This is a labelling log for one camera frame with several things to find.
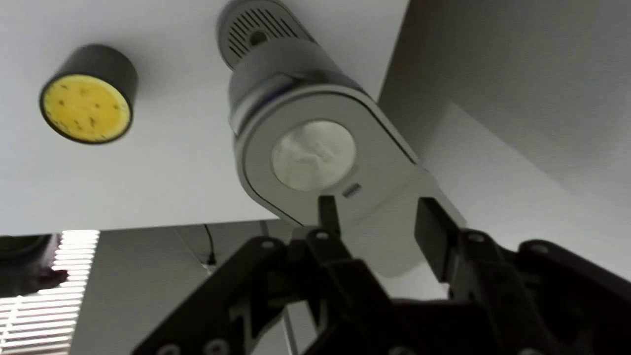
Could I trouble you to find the black power cable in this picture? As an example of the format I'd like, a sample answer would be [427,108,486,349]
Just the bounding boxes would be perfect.
[202,223,221,270]

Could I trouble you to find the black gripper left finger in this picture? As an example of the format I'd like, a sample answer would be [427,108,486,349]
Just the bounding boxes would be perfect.
[131,193,423,355]

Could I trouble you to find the yellow candle in dark jar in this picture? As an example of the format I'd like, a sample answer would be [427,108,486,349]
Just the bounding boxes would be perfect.
[38,43,141,146]

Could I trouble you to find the grey coffee machine body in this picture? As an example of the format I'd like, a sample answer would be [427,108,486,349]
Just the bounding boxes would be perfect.
[216,0,371,134]

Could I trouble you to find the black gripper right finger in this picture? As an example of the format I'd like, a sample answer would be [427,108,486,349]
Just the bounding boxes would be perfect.
[415,195,631,355]

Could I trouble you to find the white window blinds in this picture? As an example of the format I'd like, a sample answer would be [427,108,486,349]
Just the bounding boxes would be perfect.
[0,228,101,355]

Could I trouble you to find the white plastic table board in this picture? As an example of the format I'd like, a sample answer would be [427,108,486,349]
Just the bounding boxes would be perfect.
[0,0,413,236]

